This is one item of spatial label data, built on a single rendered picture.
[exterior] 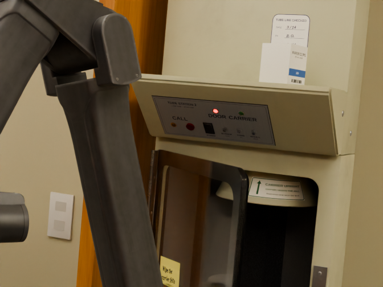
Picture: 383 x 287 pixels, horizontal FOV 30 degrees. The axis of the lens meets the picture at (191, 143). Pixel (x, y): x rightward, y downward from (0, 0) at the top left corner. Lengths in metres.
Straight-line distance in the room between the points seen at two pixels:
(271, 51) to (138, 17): 0.28
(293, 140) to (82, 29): 0.49
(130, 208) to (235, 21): 0.53
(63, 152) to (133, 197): 1.11
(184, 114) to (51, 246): 0.84
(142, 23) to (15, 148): 0.76
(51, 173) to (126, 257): 1.15
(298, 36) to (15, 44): 0.59
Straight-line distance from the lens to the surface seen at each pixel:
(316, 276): 1.15
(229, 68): 1.18
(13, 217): 1.05
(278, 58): 1.07
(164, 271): 1.17
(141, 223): 0.74
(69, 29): 0.69
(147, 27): 1.29
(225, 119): 1.11
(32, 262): 1.93
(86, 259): 1.21
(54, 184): 1.86
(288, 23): 1.16
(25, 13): 0.67
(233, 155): 1.17
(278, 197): 1.18
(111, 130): 0.72
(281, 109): 1.06
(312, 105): 1.03
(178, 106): 1.12
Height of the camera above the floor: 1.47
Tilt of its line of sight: 3 degrees down
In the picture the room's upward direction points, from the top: 5 degrees clockwise
